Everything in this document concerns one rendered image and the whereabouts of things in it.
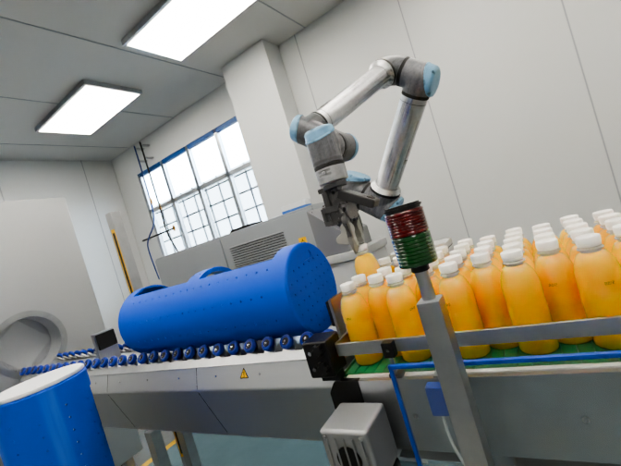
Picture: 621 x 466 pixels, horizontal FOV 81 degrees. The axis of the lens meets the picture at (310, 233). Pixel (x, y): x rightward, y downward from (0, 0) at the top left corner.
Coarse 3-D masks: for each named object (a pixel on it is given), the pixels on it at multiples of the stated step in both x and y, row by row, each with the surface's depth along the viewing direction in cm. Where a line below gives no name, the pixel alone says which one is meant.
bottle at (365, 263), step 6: (360, 252) 103; (366, 252) 104; (360, 258) 103; (366, 258) 103; (372, 258) 103; (360, 264) 103; (366, 264) 102; (372, 264) 102; (378, 264) 104; (360, 270) 103; (366, 270) 102; (372, 270) 102; (366, 276) 102
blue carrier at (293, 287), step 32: (288, 256) 106; (320, 256) 120; (160, 288) 163; (192, 288) 126; (224, 288) 116; (256, 288) 108; (288, 288) 102; (320, 288) 115; (128, 320) 142; (160, 320) 132; (192, 320) 123; (224, 320) 115; (256, 320) 109; (288, 320) 104; (320, 320) 111
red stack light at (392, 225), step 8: (416, 208) 56; (384, 216) 59; (392, 216) 57; (400, 216) 56; (408, 216) 56; (416, 216) 56; (424, 216) 57; (392, 224) 58; (400, 224) 56; (408, 224) 56; (416, 224) 56; (424, 224) 57; (392, 232) 58; (400, 232) 57; (408, 232) 56; (416, 232) 56
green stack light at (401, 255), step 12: (396, 240) 58; (408, 240) 56; (420, 240) 56; (432, 240) 58; (396, 252) 58; (408, 252) 57; (420, 252) 56; (432, 252) 57; (408, 264) 57; (420, 264) 56
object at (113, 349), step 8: (112, 328) 183; (96, 336) 175; (104, 336) 178; (112, 336) 180; (96, 344) 175; (104, 344) 177; (112, 344) 180; (96, 352) 176; (104, 352) 177; (112, 352) 180; (120, 352) 183
